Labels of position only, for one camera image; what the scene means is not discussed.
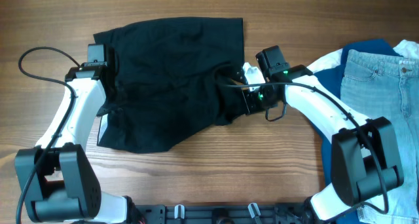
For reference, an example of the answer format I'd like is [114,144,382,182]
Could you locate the black shorts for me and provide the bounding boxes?
[94,17,247,153]

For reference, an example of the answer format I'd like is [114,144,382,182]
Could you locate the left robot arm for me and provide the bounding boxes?
[14,44,145,223]

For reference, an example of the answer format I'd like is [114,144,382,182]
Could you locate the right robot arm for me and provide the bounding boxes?
[238,46,404,223]

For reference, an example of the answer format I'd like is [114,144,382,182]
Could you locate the blue garment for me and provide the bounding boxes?
[312,38,401,224]

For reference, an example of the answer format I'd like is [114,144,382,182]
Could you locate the light blue jeans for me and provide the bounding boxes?
[340,50,418,223]

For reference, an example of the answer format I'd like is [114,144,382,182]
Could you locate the white garment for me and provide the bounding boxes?
[308,40,418,73]

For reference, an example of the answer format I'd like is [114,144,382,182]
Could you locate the left black camera cable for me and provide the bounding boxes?
[15,47,81,224]

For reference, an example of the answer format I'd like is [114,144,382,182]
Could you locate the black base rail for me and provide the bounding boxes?
[137,202,315,224]

